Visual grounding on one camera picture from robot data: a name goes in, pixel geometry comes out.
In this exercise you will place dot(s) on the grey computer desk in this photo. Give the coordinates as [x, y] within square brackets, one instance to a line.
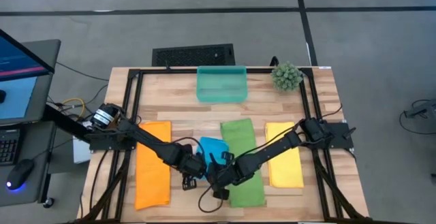
[44, 149]

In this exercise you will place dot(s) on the artificial green potted plant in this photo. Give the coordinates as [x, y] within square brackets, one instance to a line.
[287, 76]

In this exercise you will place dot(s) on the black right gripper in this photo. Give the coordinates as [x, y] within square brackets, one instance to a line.
[231, 173]

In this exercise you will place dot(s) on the green microfiber towel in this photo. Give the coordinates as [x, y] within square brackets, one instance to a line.
[243, 139]

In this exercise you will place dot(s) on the black perforated computer case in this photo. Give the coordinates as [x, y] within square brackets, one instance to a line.
[193, 55]

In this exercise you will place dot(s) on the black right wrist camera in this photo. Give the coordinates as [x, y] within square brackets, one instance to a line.
[221, 194]

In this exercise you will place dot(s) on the white box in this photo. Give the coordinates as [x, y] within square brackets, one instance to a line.
[81, 152]

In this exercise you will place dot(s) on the black aluminium table frame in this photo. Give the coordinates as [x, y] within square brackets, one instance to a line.
[163, 71]

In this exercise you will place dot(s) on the blue microfiber towel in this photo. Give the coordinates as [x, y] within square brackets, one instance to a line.
[213, 145]

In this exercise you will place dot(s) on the blue screen desk monitor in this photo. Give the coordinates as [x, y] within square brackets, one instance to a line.
[17, 64]

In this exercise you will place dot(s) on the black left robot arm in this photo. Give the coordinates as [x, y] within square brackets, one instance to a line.
[150, 142]

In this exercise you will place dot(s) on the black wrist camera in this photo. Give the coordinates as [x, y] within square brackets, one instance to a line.
[189, 183]
[221, 194]

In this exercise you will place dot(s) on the black floor stand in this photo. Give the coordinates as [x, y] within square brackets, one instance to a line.
[422, 110]

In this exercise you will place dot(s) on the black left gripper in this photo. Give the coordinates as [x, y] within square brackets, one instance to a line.
[190, 164]

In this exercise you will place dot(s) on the orange microfiber towel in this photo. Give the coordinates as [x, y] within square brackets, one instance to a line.
[153, 183]

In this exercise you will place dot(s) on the black diagonal bar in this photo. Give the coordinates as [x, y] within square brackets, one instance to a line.
[64, 122]

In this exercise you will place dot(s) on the black computer mouse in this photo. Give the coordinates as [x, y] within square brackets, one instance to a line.
[19, 174]

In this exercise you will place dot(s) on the yellow microfiber towel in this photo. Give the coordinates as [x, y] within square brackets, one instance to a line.
[284, 169]

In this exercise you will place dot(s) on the teal translucent plastic basket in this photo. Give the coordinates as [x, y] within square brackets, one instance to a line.
[221, 84]

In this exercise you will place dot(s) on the black caster wheel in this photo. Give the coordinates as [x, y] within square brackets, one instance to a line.
[49, 202]

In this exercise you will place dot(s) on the black keyboard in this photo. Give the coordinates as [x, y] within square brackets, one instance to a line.
[8, 147]

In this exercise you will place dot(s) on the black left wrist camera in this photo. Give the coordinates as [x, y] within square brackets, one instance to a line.
[189, 183]

